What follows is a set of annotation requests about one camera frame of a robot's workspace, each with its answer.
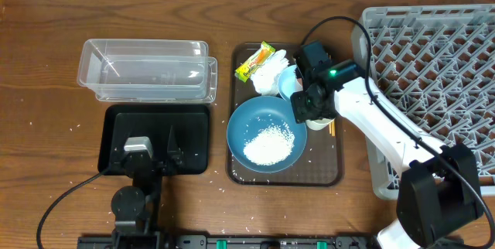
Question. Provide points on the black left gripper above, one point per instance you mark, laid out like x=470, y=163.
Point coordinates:
x=179, y=157

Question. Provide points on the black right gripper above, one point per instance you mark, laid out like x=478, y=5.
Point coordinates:
x=302, y=111

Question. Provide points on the white cup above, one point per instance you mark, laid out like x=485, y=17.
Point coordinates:
x=318, y=124

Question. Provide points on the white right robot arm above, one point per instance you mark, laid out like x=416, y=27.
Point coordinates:
x=439, y=189

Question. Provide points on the grey dishwasher rack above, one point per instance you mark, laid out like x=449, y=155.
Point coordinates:
x=435, y=63

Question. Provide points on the wooden chopstick right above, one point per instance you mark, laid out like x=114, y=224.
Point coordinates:
x=333, y=129

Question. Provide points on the black plastic tray bin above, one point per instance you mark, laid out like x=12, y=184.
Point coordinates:
x=191, y=123

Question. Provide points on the light blue small bowl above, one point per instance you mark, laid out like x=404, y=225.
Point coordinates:
x=286, y=82

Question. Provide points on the crumpled white tissue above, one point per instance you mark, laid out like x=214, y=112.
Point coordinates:
x=265, y=79

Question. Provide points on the white rice pile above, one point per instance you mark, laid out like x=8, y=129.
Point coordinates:
x=270, y=146

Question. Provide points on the brown serving tray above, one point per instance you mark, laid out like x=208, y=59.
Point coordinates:
x=321, y=163

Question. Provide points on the large blue plate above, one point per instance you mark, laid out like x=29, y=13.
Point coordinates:
x=259, y=113

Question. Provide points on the yellow snack wrapper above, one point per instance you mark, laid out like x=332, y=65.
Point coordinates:
x=254, y=62

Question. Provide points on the clear plastic bin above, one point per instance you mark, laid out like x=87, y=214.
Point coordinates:
x=149, y=70

